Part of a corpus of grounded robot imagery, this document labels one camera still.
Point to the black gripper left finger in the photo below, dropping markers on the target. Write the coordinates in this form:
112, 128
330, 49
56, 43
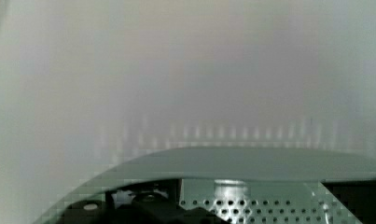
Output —
154, 202

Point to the mint green oval strainer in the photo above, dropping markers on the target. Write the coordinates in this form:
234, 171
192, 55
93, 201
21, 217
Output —
241, 185

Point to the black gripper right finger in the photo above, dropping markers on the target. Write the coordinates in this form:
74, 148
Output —
359, 197

